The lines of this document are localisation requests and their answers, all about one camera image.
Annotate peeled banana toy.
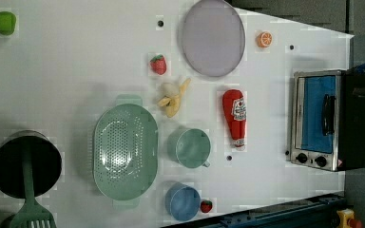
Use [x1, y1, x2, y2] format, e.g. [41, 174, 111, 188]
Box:
[157, 79, 191, 118]

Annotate yellow red clamp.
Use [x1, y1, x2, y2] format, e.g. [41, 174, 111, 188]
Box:
[336, 209, 363, 228]

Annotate red plush ketchup bottle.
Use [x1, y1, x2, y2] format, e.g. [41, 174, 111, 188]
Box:
[222, 89, 246, 150]

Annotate green measuring cup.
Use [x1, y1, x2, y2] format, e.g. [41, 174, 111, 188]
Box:
[166, 128, 211, 169]

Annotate small red strawberry toy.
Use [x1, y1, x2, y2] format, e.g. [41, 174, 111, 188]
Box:
[201, 200, 213, 213]

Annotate blue cup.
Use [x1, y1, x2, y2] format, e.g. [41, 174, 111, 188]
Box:
[164, 182, 201, 221]

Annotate silver toaster oven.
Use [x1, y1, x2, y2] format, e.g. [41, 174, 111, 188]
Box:
[290, 70, 365, 172]

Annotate green oval strainer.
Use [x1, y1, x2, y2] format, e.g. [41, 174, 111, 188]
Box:
[92, 94, 159, 210]

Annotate grey round plate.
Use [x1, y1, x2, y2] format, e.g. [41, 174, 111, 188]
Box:
[182, 0, 245, 77]

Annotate green slotted spatula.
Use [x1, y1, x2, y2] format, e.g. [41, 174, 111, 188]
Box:
[10, 143, 57, 228]

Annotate orange slice toy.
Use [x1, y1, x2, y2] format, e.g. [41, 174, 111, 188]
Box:
[257, 31, 273, 48]

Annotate green pepper toy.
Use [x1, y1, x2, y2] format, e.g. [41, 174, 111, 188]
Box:
[0, 11, 17, 36]

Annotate black pot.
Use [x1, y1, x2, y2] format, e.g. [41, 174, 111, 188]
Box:
[0, 130, 62, 199]

